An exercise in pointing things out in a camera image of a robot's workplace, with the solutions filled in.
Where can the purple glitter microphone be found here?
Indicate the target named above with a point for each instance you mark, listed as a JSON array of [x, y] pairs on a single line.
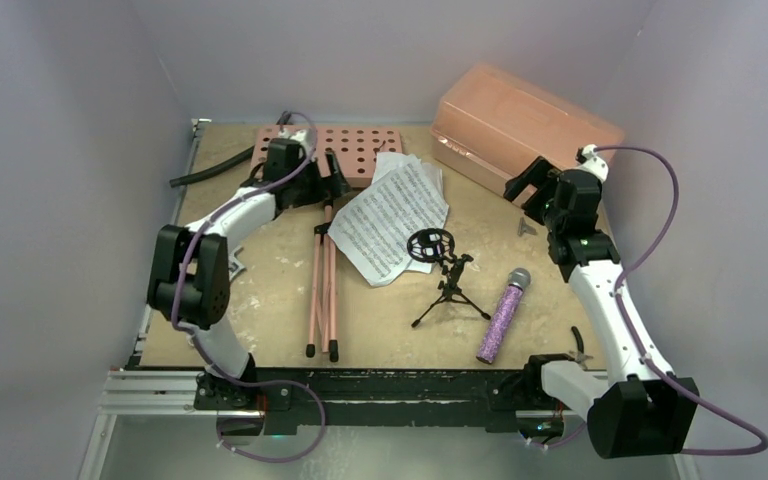
[[518, 281]]

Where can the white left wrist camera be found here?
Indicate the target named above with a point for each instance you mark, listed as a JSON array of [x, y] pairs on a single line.
[[306, 137]]

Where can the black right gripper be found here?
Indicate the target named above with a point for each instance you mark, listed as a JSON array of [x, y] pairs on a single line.
[[533, 183]]

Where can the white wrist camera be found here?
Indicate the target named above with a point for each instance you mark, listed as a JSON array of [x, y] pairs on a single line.
[[590, 161], [306, 137]]

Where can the pink folding music stand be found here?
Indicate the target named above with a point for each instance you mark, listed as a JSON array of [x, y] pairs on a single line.
[[346, 159]]

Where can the sheet music paper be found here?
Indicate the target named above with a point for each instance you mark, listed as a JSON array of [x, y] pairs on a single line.
[[373, 228]]

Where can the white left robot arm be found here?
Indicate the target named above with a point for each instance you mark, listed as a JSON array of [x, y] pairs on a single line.
[[190, 277]]

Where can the small grey metal clip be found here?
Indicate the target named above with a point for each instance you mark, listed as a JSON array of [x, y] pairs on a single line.
[[525, 228]]

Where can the pink translucent storage box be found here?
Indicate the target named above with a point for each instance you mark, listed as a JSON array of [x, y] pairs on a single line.
[[491, 125]]

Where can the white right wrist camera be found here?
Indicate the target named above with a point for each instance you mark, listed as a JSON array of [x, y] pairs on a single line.
[[590, 161]]

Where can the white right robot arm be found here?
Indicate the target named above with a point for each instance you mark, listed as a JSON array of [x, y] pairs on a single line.
[[638, 410]]

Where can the black handled pliers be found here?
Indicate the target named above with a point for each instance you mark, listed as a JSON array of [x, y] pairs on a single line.
[[579, 355]]

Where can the black mini microphone tripod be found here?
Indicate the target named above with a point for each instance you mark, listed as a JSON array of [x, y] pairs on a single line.
[[436, 246]]

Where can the aluminium frame rail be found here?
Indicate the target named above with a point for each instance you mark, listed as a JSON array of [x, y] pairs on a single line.
[[149, 393]]

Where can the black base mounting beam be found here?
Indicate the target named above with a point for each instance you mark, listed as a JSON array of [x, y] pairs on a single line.
[[496, 401]]

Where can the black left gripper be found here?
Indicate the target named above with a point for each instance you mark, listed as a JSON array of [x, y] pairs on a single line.
[[326, 190]]

